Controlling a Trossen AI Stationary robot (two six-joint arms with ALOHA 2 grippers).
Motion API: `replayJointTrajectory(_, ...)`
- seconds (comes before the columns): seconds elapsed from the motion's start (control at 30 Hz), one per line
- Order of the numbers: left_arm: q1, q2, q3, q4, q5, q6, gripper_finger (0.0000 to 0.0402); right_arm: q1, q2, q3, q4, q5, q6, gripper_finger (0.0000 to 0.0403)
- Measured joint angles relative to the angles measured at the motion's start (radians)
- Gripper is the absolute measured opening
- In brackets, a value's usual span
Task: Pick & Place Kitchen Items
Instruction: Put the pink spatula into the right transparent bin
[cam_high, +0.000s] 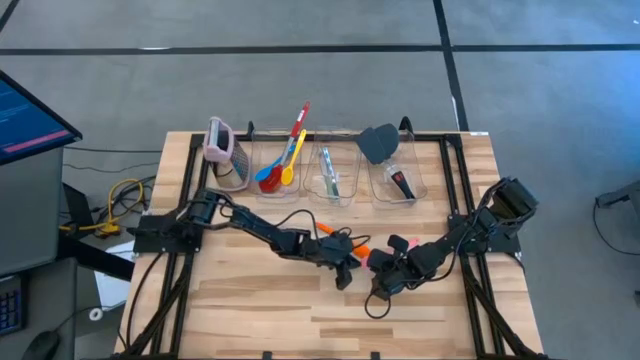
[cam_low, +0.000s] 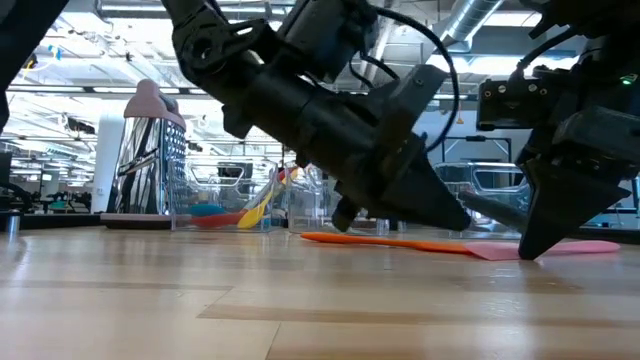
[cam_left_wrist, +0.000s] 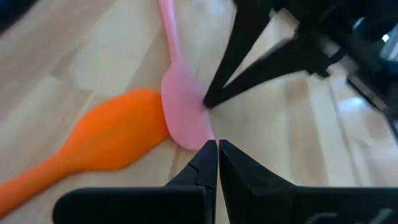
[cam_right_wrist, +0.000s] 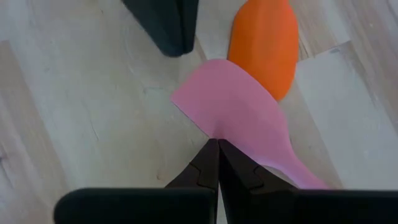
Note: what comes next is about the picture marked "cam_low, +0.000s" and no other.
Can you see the silver metal post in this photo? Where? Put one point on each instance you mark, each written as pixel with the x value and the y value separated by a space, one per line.
pixel 12 225

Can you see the clear plastic bin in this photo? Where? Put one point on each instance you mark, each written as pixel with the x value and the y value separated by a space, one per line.
pixel 180 190
pixel 490 172
pixel 310 200

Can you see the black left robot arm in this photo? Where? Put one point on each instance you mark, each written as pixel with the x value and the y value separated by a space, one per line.
pixel 270 95

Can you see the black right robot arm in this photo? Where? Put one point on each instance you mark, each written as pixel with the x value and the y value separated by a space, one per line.
pixel 615 60

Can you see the orange silicone spatula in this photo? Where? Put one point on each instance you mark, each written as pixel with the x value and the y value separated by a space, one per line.
pixel 375 241

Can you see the blue silicone spoon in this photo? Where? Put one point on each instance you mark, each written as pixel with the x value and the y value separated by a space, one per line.
pixel 207 210

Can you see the black gantry frame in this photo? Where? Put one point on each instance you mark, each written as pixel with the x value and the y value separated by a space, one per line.
pixel 490 138

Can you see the ceiling strip light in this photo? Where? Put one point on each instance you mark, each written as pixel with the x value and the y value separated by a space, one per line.
pixel 100 90

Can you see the grey round-headed turner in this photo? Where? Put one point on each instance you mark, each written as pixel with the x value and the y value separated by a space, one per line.
pixel 495 212

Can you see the yellow silicone spoon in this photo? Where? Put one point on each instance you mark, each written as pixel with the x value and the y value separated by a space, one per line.
pixel 252 216

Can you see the black aluminium table frame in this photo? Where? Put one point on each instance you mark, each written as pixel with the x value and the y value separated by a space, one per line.
pixel 50 221

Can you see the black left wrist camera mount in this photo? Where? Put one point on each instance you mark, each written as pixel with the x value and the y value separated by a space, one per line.
pixel 415 100

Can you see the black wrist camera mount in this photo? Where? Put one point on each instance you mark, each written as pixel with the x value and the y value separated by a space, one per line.
pixel 510 100
pixel 415 100

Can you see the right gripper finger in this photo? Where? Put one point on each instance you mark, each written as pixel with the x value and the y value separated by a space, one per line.
pixel 560 210

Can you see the dark monitor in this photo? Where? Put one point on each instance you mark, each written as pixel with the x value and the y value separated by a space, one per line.
pixel 5 167

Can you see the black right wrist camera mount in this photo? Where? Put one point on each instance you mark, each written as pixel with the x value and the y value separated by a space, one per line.
pixel 510 100

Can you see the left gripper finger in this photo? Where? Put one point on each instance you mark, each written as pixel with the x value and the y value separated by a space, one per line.
pixel 345 215
pixel 430 200

